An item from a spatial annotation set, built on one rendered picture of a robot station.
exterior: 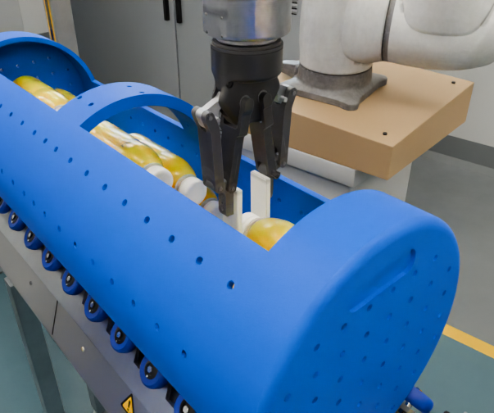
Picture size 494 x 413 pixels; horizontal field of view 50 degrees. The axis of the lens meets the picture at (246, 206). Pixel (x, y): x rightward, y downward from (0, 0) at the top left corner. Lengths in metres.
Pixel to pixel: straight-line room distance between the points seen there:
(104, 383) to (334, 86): 0.70
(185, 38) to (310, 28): 1.74
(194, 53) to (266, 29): 2.25
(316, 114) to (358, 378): 0.67
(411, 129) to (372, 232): 0.65
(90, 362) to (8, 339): 1.43
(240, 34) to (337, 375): 0.32
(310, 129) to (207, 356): 0.69
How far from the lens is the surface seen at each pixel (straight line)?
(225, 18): 0.53
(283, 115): 0.62
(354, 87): 1.13
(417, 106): 1.15
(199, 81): 2.80
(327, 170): 1.07
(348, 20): 1.07
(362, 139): 1.01
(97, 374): 0.82
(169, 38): 2.89
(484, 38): 1.05
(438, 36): 1.05
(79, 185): 0.62
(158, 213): 0.51
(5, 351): 2.21
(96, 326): 0.80
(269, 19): 0.53
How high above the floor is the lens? 1.46
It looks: 31 degrees down
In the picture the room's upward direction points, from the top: straight up
